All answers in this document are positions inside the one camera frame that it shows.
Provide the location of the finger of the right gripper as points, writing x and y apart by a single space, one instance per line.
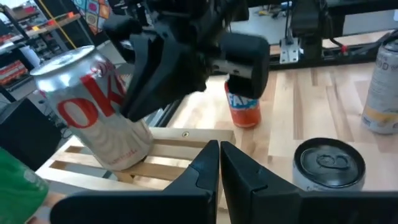
124 34
161 74

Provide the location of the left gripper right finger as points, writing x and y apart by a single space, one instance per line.
311 208

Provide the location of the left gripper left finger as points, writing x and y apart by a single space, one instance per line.
140 207

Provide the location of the silver Diet Coke can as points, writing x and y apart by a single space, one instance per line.
87 124

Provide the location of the green Sprite can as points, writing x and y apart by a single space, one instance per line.
18 193

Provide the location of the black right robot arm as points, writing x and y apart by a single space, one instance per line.
311 25

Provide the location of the wooden slatted shelf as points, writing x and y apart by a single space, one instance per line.
211 137

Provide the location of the colourful patterned panel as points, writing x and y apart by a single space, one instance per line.
93 15

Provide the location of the orange-red Fanta can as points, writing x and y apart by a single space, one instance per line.
244 113

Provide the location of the storage rack with red boxes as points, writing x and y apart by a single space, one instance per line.
12 71

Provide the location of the black equipment case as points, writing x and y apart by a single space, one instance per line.
28 133

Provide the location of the silver angle bracket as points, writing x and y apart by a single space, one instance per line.
289 53

